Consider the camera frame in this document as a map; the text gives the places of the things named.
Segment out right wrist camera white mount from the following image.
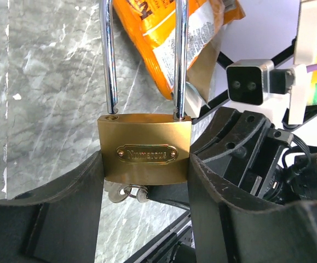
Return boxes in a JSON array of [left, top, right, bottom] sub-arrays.
[[226, 59, 312, 125]]

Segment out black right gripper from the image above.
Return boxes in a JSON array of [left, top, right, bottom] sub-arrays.
[[147, 107, 294, 211]]

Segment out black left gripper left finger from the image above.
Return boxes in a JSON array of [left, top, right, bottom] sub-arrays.
[[0, 152, 104, 262]]

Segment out small keys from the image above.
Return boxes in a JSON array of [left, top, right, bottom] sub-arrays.
[[104, 181, 148, 203]]

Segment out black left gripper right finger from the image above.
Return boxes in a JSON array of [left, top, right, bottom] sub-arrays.
[[188, 155, 317, 262]]

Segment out orange snack bag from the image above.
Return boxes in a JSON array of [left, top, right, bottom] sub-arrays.
[[113, 1, 245, 100]]

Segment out brass padlock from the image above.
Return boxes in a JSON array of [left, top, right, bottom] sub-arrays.
[[97, 1, 192, 186]]

